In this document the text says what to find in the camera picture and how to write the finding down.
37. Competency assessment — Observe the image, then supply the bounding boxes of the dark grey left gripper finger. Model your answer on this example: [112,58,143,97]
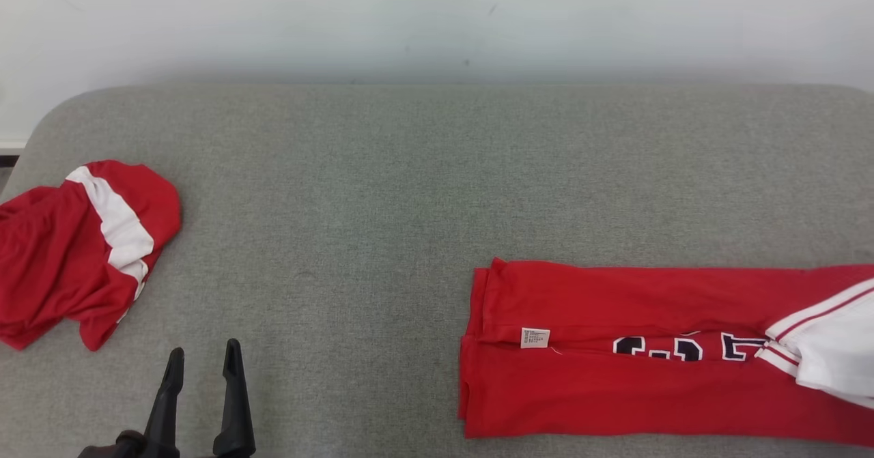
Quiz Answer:
[142,347,185,455]
[213,339,256,457]

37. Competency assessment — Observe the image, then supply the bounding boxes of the red shorts with white stripe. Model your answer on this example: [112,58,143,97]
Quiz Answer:
[0,160,182,352]

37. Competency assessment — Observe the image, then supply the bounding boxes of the red jersey with white sleeves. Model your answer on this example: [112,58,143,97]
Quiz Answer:
[457,258,874,447]

